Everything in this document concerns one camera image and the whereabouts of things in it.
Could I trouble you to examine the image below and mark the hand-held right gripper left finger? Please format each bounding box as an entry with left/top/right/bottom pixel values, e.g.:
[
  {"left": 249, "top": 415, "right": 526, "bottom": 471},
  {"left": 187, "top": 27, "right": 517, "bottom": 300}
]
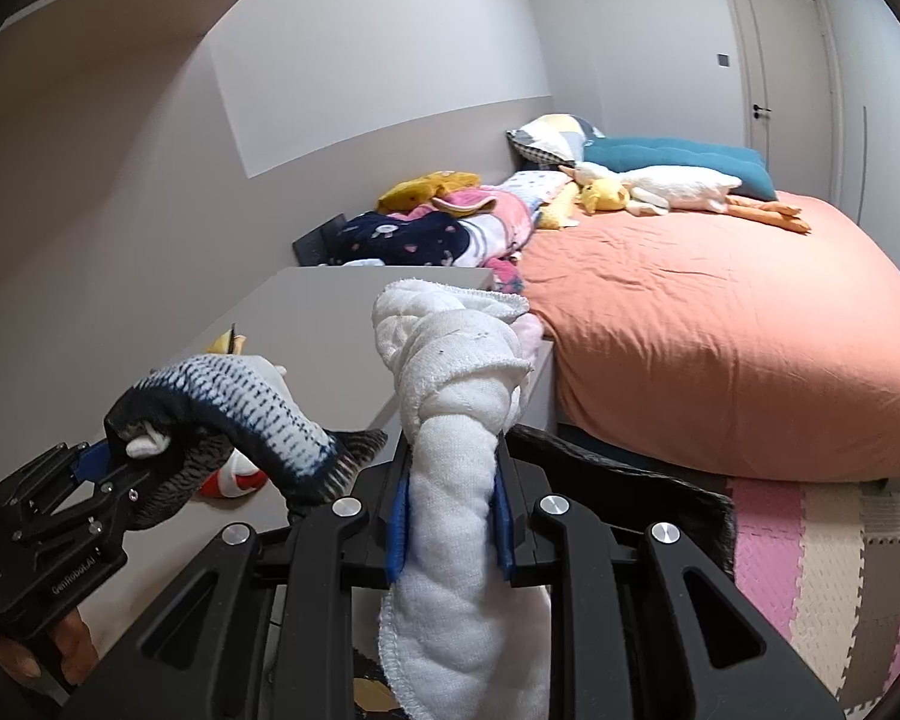
[{"left": 64, "top": 457, "right": 413, "bottom": 720}]

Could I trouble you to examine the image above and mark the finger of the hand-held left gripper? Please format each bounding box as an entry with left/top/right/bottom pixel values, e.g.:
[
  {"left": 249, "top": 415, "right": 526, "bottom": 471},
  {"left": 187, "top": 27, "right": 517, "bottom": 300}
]
[
  {"left": 82, "top": 467, "right": 162, "bottom": 535},
  {"left": 60, "top": 439, "right": 121, "bottom": 488}
]

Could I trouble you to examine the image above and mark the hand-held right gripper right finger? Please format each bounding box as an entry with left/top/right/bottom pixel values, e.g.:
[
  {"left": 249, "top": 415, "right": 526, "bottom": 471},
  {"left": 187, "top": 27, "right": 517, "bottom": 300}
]
[{"left": 493, "top": 439, "right": 845, "bottom": 720}]

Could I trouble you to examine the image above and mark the white quilted cloth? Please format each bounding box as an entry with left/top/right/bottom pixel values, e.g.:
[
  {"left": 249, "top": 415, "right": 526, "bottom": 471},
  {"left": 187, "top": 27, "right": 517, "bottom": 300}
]
[{"left": 373, "top": 279, "right": 552, "bottom": 720}]

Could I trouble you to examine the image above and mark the blue striped knit sock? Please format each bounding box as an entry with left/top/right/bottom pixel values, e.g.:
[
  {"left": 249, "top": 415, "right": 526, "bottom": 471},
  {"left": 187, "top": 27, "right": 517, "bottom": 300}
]
[{"left": 105, "top": 352, "right": 388, "bottom": 535}]

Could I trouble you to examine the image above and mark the person's left hand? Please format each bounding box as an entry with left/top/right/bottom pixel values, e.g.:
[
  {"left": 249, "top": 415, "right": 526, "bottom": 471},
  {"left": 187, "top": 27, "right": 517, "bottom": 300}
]
[{"left": 0, "top": 604, "right": 95, "bottom": 691}]

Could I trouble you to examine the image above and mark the red and white small toy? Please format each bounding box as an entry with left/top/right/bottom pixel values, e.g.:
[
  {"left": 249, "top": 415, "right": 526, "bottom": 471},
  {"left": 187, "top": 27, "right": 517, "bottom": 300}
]
[{"left": 199, "top": 457, "right": 265, "bottom": 500}]

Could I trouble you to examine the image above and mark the yellow and black small object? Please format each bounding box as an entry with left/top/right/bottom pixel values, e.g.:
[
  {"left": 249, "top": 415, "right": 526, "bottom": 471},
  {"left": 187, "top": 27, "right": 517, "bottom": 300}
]
[{"left": 208, "top": 325, "right": 250, "bottom": 358}]

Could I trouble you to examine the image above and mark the pink and beige foam mat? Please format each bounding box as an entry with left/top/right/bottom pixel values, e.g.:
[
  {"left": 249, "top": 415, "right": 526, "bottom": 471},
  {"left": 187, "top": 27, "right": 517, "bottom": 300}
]
[{"left": 724, "top": 476, "right": 900, "bottom": 713}]

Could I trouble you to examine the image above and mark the navy printed blanket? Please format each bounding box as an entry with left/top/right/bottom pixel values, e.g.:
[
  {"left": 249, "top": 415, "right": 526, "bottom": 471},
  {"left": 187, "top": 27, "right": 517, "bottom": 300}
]
[{"left": 335, "top": 210, "right": 473, "bottom": 268}]

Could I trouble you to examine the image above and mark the pink patterned blanket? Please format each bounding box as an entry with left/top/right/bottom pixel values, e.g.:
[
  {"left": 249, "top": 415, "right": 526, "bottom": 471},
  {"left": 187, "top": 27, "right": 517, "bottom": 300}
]
[{"left": 431, "top": 187, "right": 548, "bottom": 295}]

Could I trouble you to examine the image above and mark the bed with orange sheet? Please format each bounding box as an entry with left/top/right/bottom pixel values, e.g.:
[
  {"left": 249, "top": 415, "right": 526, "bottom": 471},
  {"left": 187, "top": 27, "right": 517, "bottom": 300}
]
[{"left": 517, "top": 191, "right": 900, "bottom": 485}]

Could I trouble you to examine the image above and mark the yellow soft toy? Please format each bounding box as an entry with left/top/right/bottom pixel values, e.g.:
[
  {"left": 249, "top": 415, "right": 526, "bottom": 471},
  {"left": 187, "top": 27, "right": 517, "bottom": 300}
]
[{"left": 534, "top": 184, "right": 580, "bottom": 231}]

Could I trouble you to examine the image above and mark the mustard yellow cloth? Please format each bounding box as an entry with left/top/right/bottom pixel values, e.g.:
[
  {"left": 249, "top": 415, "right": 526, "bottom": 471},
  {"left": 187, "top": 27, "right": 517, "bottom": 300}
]
[{"left": 377, "top": 171, "right": 481, "bottom": 215}]

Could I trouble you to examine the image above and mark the white dotted blanket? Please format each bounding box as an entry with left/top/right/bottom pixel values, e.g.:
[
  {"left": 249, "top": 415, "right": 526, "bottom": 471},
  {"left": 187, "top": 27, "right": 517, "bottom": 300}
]
[{"left": 504, "top": 169, "right": 571, "bottom": 205}]

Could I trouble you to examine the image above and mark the yellow duck plush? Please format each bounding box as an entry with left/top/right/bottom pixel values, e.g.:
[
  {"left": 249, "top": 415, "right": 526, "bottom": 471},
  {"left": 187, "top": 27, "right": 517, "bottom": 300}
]
[{"left": 576, "top": 178, "right": 631, "bottom": 215}]

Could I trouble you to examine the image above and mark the white goose plush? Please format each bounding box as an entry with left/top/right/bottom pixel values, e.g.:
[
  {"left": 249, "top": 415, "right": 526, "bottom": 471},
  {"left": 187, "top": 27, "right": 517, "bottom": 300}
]
[{"left": 559, "top": 163, "right": 812, "bottom": 235}]

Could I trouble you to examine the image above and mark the patterned pillow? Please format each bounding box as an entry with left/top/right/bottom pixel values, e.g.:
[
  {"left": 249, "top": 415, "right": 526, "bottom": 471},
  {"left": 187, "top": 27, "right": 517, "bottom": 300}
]
[{"left": 506, "top": 114, "right": 607, "bottom": 167}]

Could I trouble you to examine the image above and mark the teal cushion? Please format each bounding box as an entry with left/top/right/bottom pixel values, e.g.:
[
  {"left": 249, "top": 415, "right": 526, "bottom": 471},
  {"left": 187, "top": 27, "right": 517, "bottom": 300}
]
[{"left": 581, "top": 136, "right": 779, "bottom": 202}]

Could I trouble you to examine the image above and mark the grey door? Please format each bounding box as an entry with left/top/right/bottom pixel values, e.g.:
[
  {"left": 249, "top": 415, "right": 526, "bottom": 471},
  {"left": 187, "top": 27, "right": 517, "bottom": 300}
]
[{"left": 724, "top": 0, "right": 845, "bottom": 203}]

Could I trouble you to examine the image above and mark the white wardrobe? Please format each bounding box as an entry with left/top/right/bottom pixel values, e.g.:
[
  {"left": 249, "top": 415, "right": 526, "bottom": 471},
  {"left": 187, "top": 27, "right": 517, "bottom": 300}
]
[{"left": 821, "top": 0, "right": 900, "bottom": 293}]

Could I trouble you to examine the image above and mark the black wall socket panel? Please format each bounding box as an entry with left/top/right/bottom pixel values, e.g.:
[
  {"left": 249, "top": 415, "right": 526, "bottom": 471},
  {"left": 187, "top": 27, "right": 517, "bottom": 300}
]
[{"left": 292, "top": 214, "right": 346, "bottom": 265}]

